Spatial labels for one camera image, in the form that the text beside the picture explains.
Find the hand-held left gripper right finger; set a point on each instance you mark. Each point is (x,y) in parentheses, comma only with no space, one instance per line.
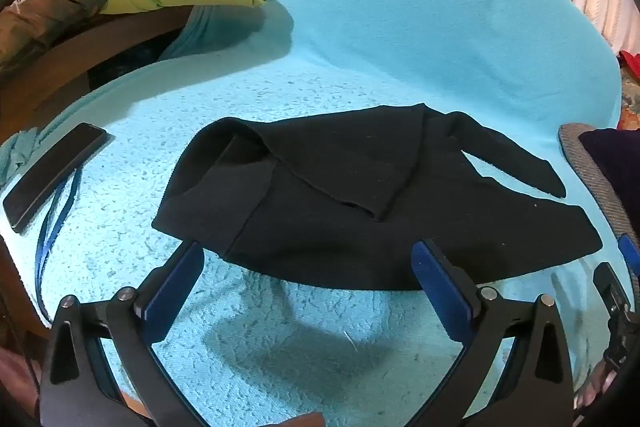
(442,289)

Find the dark purple cloth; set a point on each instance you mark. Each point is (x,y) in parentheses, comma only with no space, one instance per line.
(615,167)

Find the brown wooden bed frame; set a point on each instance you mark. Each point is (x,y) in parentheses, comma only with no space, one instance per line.
(75,52)

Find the teal green cloth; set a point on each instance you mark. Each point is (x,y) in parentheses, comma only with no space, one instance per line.
(12,157)

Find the red cloth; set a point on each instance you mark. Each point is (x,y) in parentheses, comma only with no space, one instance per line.
(631,62)

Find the black smartphone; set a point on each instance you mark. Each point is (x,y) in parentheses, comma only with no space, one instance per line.
(50,177)

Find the turquoise fleece blanket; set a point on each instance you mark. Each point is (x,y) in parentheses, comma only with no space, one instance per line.
(375,32)

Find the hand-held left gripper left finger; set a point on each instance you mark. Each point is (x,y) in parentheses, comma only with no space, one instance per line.
(170,292)

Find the black pants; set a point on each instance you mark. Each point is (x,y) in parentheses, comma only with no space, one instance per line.
(325,207)

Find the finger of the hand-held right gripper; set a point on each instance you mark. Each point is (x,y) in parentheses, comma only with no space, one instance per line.
(629,253)

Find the person's right hand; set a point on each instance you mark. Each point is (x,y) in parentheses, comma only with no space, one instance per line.
(592,389)

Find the patterned multicolour cloth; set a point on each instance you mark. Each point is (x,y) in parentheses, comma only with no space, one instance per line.
(630,107)

